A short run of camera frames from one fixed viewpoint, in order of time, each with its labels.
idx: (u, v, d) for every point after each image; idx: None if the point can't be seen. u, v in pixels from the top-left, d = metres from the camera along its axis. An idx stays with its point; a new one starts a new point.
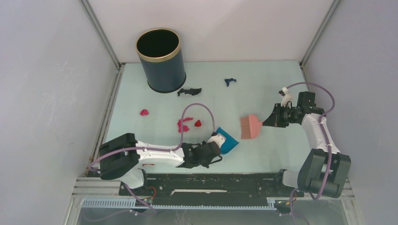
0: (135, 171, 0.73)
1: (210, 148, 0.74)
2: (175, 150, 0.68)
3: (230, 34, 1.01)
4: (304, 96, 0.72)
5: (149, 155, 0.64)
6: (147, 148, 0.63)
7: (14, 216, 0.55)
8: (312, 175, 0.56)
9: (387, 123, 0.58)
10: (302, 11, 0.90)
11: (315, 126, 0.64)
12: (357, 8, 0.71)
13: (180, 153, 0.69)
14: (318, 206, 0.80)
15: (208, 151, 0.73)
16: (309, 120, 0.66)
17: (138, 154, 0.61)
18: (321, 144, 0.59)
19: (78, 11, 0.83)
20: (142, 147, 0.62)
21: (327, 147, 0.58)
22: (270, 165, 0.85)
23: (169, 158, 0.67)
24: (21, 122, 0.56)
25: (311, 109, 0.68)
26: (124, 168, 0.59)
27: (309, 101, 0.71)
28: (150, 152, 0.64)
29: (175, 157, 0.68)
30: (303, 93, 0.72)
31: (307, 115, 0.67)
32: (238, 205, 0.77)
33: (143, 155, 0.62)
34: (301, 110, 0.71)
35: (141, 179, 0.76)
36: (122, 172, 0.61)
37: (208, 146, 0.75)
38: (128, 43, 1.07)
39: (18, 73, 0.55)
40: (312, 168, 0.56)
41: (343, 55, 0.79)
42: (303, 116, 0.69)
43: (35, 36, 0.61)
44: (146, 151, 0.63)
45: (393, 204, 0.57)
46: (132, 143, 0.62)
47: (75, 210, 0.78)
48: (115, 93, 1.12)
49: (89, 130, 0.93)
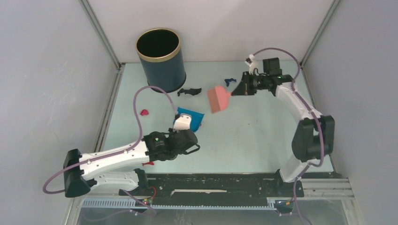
0: (117, 177, 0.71)
1: (184, 137, 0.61)
2: (131, 148, 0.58)
3: (230, 34, 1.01)
4: (271, 67, 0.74)
5: (97, 166, 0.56)
6: (90, 160, 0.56)
7: (15, 216, 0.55)
8: (306, 143, 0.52)
9: (386, 123, 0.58)
10: (302, 11, 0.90)
11: (291, 95, 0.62)
12: (356, 8, 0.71)
13: (141, 150, 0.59)
14: (318, 206, 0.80)
15: (182, 141, 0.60)
16: (285, 90, 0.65)
17: (80, 170, 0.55)
18: (303, 113, 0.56)
19: (78, 11, 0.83)
20: (85, 161, 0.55)
21: (311, 114, 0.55)
22: (270, 165, 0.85)
23: (126, 160, 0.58)
24: (21, 122, 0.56)
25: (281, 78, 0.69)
26: (75, 186, 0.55)
27: (276, 71, 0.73)
28: (97, 161, 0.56)
29: (134, 156, 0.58)
30: (269, 63, 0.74)
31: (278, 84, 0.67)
32: (239, 205, 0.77)
33: (89, 168, 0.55)
34: (270, 81, 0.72)
35: (133, 180, 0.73)
36: (81, 189, 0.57)
37: (182, 133, 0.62)
38: (128, 43, 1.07)
39: (19, 74, 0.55)
40: (305, 139, 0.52)
41: (343, 55, 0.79)
42: (276, 89, 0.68)
43: (35, 36, 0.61)
44: (90, 163, 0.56)
45: (392, 205, 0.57)
46: (75, 159, 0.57)
47: (75, 210, 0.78)
48: (115, 93, 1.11)
49: (89, 130, 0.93)
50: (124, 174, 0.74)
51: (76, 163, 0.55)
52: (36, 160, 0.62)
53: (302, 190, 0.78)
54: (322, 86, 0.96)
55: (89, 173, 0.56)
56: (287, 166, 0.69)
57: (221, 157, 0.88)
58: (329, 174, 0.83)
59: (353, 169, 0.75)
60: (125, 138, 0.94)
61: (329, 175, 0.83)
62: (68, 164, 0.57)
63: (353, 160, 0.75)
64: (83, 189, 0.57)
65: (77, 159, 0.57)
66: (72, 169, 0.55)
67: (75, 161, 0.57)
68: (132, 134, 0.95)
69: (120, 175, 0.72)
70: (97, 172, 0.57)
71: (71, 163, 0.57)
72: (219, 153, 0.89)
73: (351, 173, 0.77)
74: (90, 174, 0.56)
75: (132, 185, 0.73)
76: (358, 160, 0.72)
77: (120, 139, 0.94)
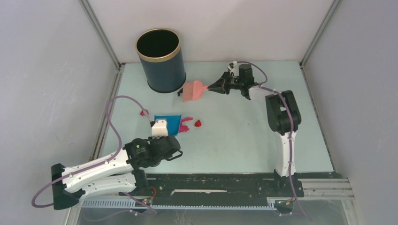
0: (109, 182, 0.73)
1: (166, 144, 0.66)
2: (112, 158, 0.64)
3: (230, 34, 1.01)
4: (246, 76, 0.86)
5: (80, 178, 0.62)
6: (72, 174, 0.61)
7: (16, 216, 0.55)
8: (276, 113, 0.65)
9: (386, 123, 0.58)
10: (301, 11, 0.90)
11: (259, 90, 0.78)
12: (356, 8, 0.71)
13: (121, 159, 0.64)
14: (318, 206, 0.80)
15: (164, 147, 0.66)
16: (255, 89, 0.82)
17: (64, 183, 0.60)
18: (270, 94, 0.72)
19: (78, 11, 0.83)
20: (66, 175, 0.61)
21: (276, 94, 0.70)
22: (270, 165, 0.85)
23: (108, 169, 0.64)
24: (21, 122, 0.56)
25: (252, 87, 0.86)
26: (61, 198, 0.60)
27: (249, 79, 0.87)
28: (79, 175, 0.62)
29: (115, 165, 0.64)
30: (246, 72, 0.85)
31: (250, 89, 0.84)
32: (239, 205, 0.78)
33: (72, 182, 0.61)
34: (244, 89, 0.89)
35: (127, 182, 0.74)
36: (70, 200, 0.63)
37: (164, 140, 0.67)
38: (128, 43, 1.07)
39: (19, 74, 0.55)
40: (274, 110, 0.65)
41: (343, 55, 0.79)
42: (249, 92, 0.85)
43: (35, 36, 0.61)
44: (72, 176, 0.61)
45: (392, 205, 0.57)
46: (60, 173, 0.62)
47: (75, 210, 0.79)
48: (115, 93, 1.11)
49: (89, 130, 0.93)
50: (118, 177, 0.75)
51: (59, 178, 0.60)
52: (36, 160, 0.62)
53: (302, 190, 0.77)
54: (322, 86, 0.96)
55: (72, 185, 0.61)
56: (278, 158, 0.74)
57: (221, 157, 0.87)
58: (329, 174, 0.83)
59: (353, 169, 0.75)
60: (125, 138, 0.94)
61: (329, 175, 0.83)
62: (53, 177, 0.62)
63: (353, 160, 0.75)
64: (71, 200, 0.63)
65: (60, 173, 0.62)
66: (57, 183, 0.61)
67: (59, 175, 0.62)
68: (131, 134, 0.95)
69: (114, 179, 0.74)
70: (80, 183, 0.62)
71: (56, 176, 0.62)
72: (218, 153, 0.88)
73: (351, 173, 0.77)
74: (73, 186, 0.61)
75: (129, 187, 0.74)
76: (358, 160, 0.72)
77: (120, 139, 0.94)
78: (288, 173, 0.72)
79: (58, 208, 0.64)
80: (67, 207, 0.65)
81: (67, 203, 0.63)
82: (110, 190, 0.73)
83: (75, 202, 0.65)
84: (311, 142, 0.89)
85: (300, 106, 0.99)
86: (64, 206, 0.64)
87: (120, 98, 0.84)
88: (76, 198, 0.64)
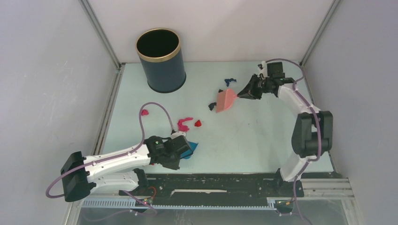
0: (116, 178, 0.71)
1: (182, 141, 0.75)
2: (134, 150, 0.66)
3: (230, 34, 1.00)
4: (272, 69, 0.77)
5: (103, 167, 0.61)
6: (96, 161, 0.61)
7: (15, 216, 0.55)
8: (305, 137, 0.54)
9: (386, 123, 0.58)
10: (302, 11, 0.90)
11: (292, 95, 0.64)
12: (357, 8, 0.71)
13: (142, 152, 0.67)
14: (318, 206, 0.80)
15: (180, 145, 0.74)
16: (285, 91, 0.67)
17: (86, 171, 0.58)
18: (302, 108, 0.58)
19: (78, 11, 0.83)
20: (90, 163, 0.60)
21: (310, 109, 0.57)
22: (270, 165, 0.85)
23: (130, 161, 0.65)
24: (21, 122, 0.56)
25: (283, 80, 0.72)
26: (80, 187, 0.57)
27: (278, 72, 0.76)
28: (102, 163, 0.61)
29: (137, 157, 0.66)
30: (271, 66, 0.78)
31: (282, 86, 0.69)
32: (238, 205, 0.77)
33: (95, 170, 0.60)
34: (273, 83, 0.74)
35: (132, 179, 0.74)
36: (84, 191, 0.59)
37: (178, 138, 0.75)
38: (128, 43, 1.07)
39: (18, 73, 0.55)
40: (303, 132, 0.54)
41: (343, 56, 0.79)
42: (279, 89, 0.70)
43: (35, 36, 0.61)
44: (95, 165, 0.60)
45: (391, 205, 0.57)
46: (80, 161, 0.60)
47: (75, 210, 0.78)
48: (115, 93, 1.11)
49: (89, 130, 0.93)
50: (123, 175, 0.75)
51: (82, 165, 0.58)
52: (36, 160, 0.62)
53: (302, 190, 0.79)
54: (322, 86, 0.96)
55: (94, 174, 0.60)
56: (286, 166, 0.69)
57: (221, 157, 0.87)
58: (329, 174, 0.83)
59: (353, 169, 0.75)
60: (125, 138, 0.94)
61: (329, 175, 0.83)
62: (72, 166, 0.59)
63: (353, 160, 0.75)
64: (85, 191, 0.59)
65: (81, 161, 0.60)
66: (77, 171, 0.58)
67: (80, 164, 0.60)
68: (131, 134, 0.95)
69: (119, 176, 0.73)
70: (101, 173, 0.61)
71: (75, 165, 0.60)
72: (219, 153, 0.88)
73: (351, 173, 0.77)
74: (95, 175, 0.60)
75: (132, 185, 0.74)
76: (359, 160, 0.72)
77: (120, 139, 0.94)
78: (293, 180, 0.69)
79: (69, 200, 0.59)
80: (77, 199, 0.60)
81: (81, 194, 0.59)
82: (115, 186, 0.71)
83: (87, 195, 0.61)
84: None
85: None
86: (74, 198, 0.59)
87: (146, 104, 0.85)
88: (89, 191, 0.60)
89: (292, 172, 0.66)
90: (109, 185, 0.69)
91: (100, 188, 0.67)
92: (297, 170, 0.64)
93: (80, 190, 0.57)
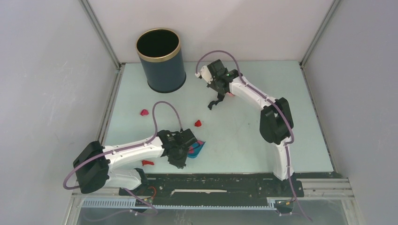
0: (124, 174, 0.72)
1: (189, 135, 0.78)
2: (149, 141, 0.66)
3: (230, 34, 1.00)
4: (216, 69, 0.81)
5: (121, 156, 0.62)
6: (115, 150, 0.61)
7: (15, 216, 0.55)
8: (276, 130, 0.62)
9: (386, 123, 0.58)
10: (302, 11, 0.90)
11: (245, 88, 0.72)
12: (356, 9, 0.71)
13: (157, 143, 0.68)
14: (318, 206, 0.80)
15: (189, 138, 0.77)
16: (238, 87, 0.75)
17: (107, 159, 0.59)
18: (261, 101, 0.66)
19: (78, 11, 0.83)
20: (110, 152, 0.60)
21: (268, 101, 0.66)
22: (271, 165, 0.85)
23: (146, 152, 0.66)
24: (21, 122, 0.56)
25: (229, 75, 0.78)
26: (98, 176, 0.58)
27: (221, 70, 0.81)
28: (121, 153, 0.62)
29: (153, 147, 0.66)
30: (213, 67, 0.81)
31: (231, 84, 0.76)
32: (238, 205, 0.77)
33: (114, 159, 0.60)
34: (221, 80, 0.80)
35: (136, 177, 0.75)
36: (100, 181, 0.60)
37: (186, 132, 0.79)
38: (128, 43, 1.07)
39: (19, 73, 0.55)
40: (271, 128, 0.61)
41: (343, 55, 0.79)
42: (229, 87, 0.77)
43: (35, 36, 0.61)
44: (115, 153, 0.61)
45: (391, 205, 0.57)
46: (98, 151, 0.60)
47: (75, 210, 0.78)
48: (115, 93, 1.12)
49: (89, 129, 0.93)
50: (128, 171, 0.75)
51: (103, 153, 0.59)
52: (36, 160, 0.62)
53: (302, 190, 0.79)
54: (322, 86, 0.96)
55: (114, 162, 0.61)
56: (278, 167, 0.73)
57: (221, 157, 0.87)
58: (329, 174, 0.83)
59: (354, 169, 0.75)
60: (125, 138, 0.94)
61: (329, 175, 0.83)
62: (89, 156, 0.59)
63: (353, 160, 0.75)
64: (101, 181, 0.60)
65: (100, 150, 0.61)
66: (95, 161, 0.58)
67: (98, 153, 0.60)
68: (131, 134, 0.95)
69: (125, 172, 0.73)
70: (120, 161, 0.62)
71: (93, 154, 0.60)
72: (219, 153, 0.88)
73: (351, 173, 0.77)
74: (115, 163, 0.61)
75: (135, 183, 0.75)
76: (359, 160, 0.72)
77: (120, 139, 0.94)
78: (288, 176, 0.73)
79: (85, 191, 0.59)
80: (91, 190, 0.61)
81: (97, 184, 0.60)
82: (121, 183, 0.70)
83: (102, 185, 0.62)
84: (311, 143, 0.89)
85: (300, 106, 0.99)
86: (90, 189, 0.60)
87: (155, 104, 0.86)
88: (104, 182, 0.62)
89: (281, 167, 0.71)
90: (117, 180, 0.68)
91: (111, 181, 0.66)
92: (284, 163, 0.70)
93: (98, 179, 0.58)
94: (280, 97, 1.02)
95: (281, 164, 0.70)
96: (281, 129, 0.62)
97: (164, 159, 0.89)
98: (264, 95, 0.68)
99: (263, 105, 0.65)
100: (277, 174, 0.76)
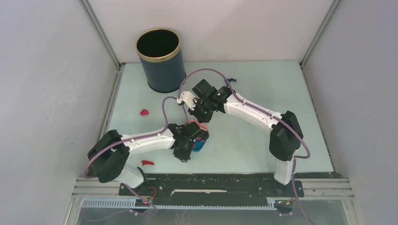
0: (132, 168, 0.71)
1: (195, 128, 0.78)
2: (163, 131, 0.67)
3: (230, 34, 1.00)
4: (203, 90, 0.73)
5: (139, 144, 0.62)
6: (133, 138, 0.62)
7: (15, 216, 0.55)
8: (289, 148, 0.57)
9: (386, 123, 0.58)
10: (302, 11, 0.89)
11: (245, 109, 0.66)
12: (356, 9, 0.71)
13: (169, 133, 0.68)
14: (318, 206, 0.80)
15: (195, 131, 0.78)
16: (236, 108, 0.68)
17: (127, 146, 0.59)
18: (267, 121, 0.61)
19: (78, 11, 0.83)
20: (128, 138, 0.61)
21: (275, 118, 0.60)
22: (271, 165, 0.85)
23: (160, 141, 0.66)
24: (21, 122, 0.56)
25: (221, 95, 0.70)
26: (118, 163, 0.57)
27: (210, 90, 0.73)
28: (138, 140, 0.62)
29: (165, 138, 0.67)
30: (201, 89, 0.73)
31: (227, 104, 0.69)
32: (238, 205, 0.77)
33: (133, 146, 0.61)
34: (213, 101, 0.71)
35: (140, 174, 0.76)
36: (118, 169, 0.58)
37: (191, 125, 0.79)
38: (127, 43, 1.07)
39: (19, 73, 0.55)
40: (285, 147, 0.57)
41: (343, 55, 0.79)
42: (225, 107, 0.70)
43: (35, 36, 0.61)
44: (133, 141, 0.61)
45: (391, 205, 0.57)
46: (116, 138, 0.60)
47: (75, 210, 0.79)
48: (115, 93, 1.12)
49: (89, 129, 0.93)
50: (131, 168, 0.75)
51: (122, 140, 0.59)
52: (36, 160, 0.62)
53: (302, 190, 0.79)
54: (322, 86, 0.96)
55: (133, 150, 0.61)
56: (278, 172, 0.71)
57: (221, 157, 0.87)
58: (329, 174, 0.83)
59: (353, 169, 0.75)
60: None
61: (329, 175, 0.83)
62: (107, 144, 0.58)
63: (353, 160, 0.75)
64: (118, 169, 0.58)
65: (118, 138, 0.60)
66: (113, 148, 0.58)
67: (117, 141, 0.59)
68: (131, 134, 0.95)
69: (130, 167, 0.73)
70: (137, 150, 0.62)
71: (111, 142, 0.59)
72: (219, 153, 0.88)
73: (351, 172, 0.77)
74: (133, 151, 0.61)
75: (138, 181, 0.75)
76: (359, 159, 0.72)
77: None
78: (289, 179, 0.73)
79: (102, 179, 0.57)
80: (107, 180, 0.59)
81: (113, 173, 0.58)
82: (126, 179, 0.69)
83: (117, 174, 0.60)
84: (311, 143, 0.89)
85: (300, 106, 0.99)
86: (106, 178, 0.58)
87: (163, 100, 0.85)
88: (120, 171, 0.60)
89: (286, 173, 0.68)
90: (126, 173, 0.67)
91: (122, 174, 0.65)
92: (289, 169, 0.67)
93: (117, 167, 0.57)
94: (280, 97, 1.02)
95: (286, 172, 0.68)
96: (294, 145, 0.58)
97: (164, 159, 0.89)
98: (268, 112, 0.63)
99: (271, 124, 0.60)
100: (279, 179, 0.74)
